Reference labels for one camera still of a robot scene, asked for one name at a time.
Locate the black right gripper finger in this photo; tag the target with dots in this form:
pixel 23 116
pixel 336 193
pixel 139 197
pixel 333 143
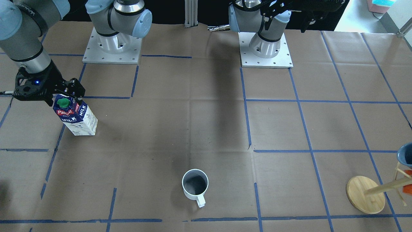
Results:
pixel 76 96
pixel 49 100

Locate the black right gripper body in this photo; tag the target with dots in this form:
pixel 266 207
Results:
pixel 53 79

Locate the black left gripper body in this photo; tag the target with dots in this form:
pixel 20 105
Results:
pixel 311 10

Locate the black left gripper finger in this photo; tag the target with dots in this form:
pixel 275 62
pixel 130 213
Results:
pixel 267 19
pixel 309 19

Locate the blue white milk carton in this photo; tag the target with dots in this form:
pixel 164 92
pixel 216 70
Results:
pixel 79 119

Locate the white mug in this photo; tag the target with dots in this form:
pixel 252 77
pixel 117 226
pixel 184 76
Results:
pixel 195 183

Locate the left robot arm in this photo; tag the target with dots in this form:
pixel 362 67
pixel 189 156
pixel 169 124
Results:
pixel 245 16

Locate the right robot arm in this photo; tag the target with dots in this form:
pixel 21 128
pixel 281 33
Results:
pixel 23 22

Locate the wooden mug tree stand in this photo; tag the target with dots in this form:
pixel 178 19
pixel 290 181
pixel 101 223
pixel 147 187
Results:
pixel 367 196

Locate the orange mug on stand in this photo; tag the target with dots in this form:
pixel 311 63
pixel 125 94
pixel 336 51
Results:
pixel 407 189

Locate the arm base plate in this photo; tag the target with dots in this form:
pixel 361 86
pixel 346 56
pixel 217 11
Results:
pixel 117 49
pixel 283 59

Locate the aluminium frame post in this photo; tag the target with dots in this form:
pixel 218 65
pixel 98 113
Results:
pixel 191 13

